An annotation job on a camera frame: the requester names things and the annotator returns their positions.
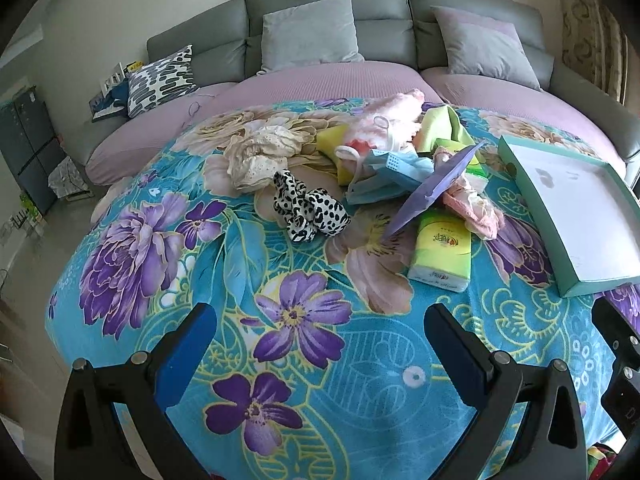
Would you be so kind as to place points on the pink lace cloth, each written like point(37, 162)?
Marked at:
point(475, 210)

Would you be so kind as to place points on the teal-rimmed white tray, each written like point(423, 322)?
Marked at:
point(575, 195)

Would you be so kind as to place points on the black white spotted cloth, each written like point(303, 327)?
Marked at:
point(320, 210)

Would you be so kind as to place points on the cream lace cloth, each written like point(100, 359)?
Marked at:
point(260, 160)

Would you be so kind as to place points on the grey sofa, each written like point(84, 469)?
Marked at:
point(385, 25)

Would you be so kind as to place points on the light green cloth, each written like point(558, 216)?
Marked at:
point(445, 130)

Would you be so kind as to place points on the blue face mask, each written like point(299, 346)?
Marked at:
point(395, 167)

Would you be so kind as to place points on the purple plastic bag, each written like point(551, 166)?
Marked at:
point(435, 185)

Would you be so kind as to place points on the floral blanket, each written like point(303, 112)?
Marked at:
point(325, 385)

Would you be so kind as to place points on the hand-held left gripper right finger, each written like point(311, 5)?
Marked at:
point(457, 355)

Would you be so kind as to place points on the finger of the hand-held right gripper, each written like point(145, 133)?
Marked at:
point(617, 322)

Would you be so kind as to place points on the grey and purple cushion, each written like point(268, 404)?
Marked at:
point(485, 50)

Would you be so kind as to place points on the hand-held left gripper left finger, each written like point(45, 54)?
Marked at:
point(187, 355)

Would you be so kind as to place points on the beige patterned curtain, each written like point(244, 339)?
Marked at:
point(585, 35)

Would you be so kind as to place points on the white patterned bag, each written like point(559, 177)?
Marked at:
point(67, 180)

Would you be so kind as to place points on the pink fluffy toy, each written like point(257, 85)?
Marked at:
point(395, 110)

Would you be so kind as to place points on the black white patterned cushion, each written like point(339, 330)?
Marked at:
point(160, 80)

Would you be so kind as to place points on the green tissue packet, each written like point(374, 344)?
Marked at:
point(440, 250)
point(476, 172)

